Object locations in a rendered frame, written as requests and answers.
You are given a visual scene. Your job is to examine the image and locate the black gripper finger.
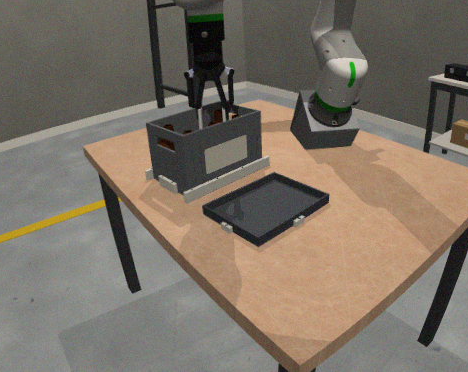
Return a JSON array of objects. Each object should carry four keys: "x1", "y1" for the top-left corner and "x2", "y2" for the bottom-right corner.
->
[
  {"x1": 211, "y1": 67, "x2": 235, "y2": 121},
  {"x1": 184, "y1": 69, "x2": 206, "y2": 129}
]

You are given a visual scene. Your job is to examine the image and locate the grey divided crate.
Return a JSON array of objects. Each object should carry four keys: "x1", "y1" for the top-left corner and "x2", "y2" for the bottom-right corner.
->
[{"x1": 146, "y1": 101, "x2": 262, "y2": 196}]

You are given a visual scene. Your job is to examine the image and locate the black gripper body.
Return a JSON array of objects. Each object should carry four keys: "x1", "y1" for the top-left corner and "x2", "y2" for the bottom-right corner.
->
[{"x1": 193, "y1": 41, "x2": 225, "y2": 82}]

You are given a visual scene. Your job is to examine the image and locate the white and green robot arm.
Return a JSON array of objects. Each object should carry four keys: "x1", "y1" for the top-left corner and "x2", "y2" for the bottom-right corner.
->
[{"x1": 173, "y1": 0, "x2": 368, "y2": 127}]

